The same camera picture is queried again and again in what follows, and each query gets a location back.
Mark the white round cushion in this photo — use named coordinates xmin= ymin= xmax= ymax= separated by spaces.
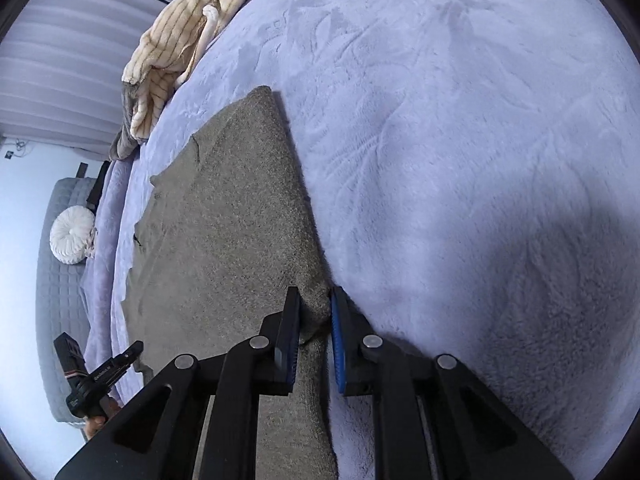
xmin=50 ymin=206 xmax=98 ymax=264

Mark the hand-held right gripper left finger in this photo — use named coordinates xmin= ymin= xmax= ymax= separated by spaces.
xmin=54 ymin=286 xmax=302 ymax=480

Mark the grey quilted sofa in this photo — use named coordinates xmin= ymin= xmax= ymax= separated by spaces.
xmin=37 ymin=177 xmax=108 ymax=423

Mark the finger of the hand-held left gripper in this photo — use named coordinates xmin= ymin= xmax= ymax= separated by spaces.
xmin=112 ymin=341 xmax=145 ymax=367

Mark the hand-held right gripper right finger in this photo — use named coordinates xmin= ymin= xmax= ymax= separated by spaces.
xmin=327 ymin=286 xmax=576 ymax=480

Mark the grey pleated curtain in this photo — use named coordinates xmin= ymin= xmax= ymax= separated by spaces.
xmin=0 ymin=0 xmax=226 ymax=153

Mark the cream striped garment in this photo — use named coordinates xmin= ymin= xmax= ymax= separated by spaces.
xmin=122 ymin=0 xmax=291 ymax=141

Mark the person's left hand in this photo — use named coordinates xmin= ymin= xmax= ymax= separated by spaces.
xmin=82 ymin=397 xmax=123 ymax=438

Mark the lavender plush blanket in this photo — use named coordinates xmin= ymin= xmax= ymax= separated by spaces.
xmin=82 ymin=0 xmax=633 ymax=480

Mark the black strap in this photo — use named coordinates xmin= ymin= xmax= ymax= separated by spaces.
xmin=77 ymin=160 xmax=112 ymax=211

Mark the olive green towel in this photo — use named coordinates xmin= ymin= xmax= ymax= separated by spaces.
xmin=122 ymin=85 xmax=341 ymax=480

